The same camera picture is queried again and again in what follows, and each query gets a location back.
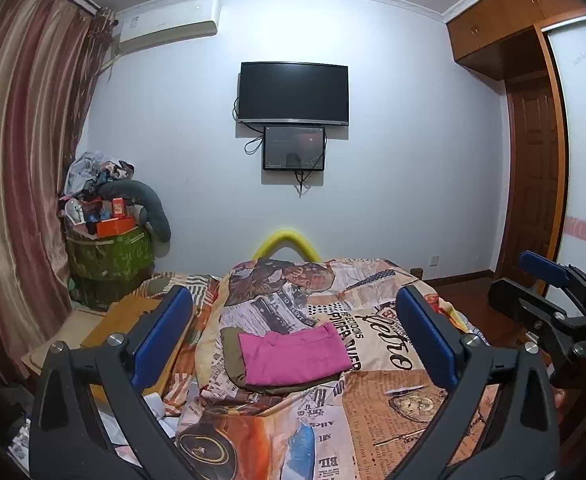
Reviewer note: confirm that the person's right hand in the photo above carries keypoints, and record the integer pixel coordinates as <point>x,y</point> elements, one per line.
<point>561,397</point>

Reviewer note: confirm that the green storage bin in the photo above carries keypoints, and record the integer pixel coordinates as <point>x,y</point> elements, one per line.
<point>108,265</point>

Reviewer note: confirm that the small wall monitor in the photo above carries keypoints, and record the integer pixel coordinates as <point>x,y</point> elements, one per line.
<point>294,148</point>

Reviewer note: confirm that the grey long pillow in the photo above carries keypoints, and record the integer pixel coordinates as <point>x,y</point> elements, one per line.
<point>148,200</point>

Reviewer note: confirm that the wooden bed frame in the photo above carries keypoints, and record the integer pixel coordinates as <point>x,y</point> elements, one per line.
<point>417,272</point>

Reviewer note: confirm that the pile of clothes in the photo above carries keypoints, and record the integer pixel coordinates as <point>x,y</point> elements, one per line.
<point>93,170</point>

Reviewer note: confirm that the striped red curtain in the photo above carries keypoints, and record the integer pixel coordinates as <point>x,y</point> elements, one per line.
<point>18,160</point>

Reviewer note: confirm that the yellow foam tube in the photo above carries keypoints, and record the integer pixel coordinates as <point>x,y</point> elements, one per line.
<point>288,237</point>

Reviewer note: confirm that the pink pants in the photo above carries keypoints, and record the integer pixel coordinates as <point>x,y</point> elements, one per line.
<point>293,355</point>

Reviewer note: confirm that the wooden door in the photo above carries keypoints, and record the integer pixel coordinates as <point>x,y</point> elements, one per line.
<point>533,180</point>

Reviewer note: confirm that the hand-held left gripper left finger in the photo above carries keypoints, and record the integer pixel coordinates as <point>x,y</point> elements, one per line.
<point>163,340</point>

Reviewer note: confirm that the white air conditioner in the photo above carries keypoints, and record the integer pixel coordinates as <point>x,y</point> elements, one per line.
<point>168,25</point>

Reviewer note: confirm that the beige board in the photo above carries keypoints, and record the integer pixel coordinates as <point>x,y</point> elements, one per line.
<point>53,345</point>

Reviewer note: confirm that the wall socket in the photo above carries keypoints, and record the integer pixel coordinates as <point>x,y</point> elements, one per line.
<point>434,260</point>

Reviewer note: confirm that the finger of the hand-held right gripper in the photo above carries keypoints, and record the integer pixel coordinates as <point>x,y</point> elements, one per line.
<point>543,265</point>
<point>523,302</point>

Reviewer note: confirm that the black wall television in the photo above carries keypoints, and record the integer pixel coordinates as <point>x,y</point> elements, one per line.
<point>293,92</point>

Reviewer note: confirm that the small red box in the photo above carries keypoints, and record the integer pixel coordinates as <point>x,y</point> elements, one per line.
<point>118,207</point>

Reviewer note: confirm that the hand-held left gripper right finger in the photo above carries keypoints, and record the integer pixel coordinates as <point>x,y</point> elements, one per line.
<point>428,340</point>

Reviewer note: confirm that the wooden board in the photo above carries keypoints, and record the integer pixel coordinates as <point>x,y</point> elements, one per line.
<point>123,315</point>

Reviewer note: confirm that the printed blanket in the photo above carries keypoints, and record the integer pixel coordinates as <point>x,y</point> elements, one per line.
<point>373,410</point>

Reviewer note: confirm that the white sliding wardrobe door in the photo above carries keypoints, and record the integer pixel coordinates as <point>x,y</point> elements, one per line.
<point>585,185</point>

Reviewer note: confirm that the orange box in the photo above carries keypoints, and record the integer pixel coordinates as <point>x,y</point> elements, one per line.
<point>115,227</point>

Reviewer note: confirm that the olive green pants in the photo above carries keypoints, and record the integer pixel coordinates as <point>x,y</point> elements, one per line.
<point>230,360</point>

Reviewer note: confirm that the wooden overhead cabinet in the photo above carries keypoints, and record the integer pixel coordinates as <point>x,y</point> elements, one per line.
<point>498,30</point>

